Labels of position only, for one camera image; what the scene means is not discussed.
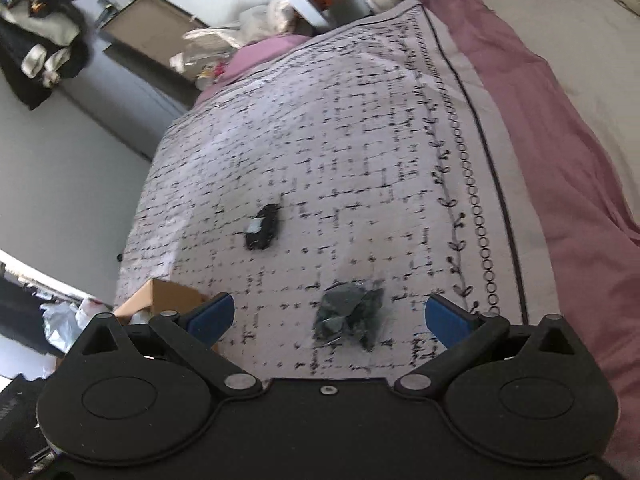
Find white black-patterned printed blanket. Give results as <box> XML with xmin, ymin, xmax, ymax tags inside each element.
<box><xmin>114</xmin><ymin>0</ymin><xmax>561</xmax><ymax>383</ymax></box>

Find clear plastic water jug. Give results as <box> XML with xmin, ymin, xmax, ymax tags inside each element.
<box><xmin>169</xmin><ymin>27</ymin><xmax>242</xmax><ymax>75</ymax></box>

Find white plastic bags pile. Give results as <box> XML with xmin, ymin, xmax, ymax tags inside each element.
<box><xmin>236</xmin><ymin>0</ymin><xmax>302</xmax><ymax>45</ymax></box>

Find large flat brown cardboard box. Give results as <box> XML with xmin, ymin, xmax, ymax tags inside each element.
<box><xmin>97</xmin><ymin>0</ymin><xmax>212</xmax><ymax>92</ymax></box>

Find grey plastic bag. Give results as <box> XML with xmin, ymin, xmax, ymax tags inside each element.
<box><xmin>40</xmin><ymin>302</ymin><xmax>86</xmax><ymax>356</ymax></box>

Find dark grey cloth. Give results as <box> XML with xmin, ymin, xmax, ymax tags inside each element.
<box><xmin>312</xmin><ymin>280</ymin><xmax>386</xmax><ymax>352</ymax></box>

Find pink pillow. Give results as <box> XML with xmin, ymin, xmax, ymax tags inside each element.
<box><xmin>192</xmin><ymin>34</ymin><xmax>313</xmax><ymax>107</ymax></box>

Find white plastic bag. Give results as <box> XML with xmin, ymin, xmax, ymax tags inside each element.
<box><xmin>75</xmin><ymin>297</ymin><xmax>115</xmax><ymax>331</ymax></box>

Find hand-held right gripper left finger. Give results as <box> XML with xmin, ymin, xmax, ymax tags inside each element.
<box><xmin>80</xmin><ymin>292</ymin><xmax>263</xmax><ymax>401</ymax></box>

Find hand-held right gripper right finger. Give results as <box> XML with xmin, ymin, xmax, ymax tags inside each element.
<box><xmin>394</xmin><ymin>294</ymin><xmax>581</xmax><ymax>400</ymax></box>

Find clothes hanging on door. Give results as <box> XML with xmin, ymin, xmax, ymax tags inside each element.
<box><xmin>0</xmin><ymin>0</ymin><xmax>97</xmax><ymax>111</ymax></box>

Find white duvet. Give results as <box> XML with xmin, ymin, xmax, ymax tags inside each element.
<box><xmin>474</xmin><ymin>0</ymin><xmax>640</xmax><ymax>201</ymax></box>

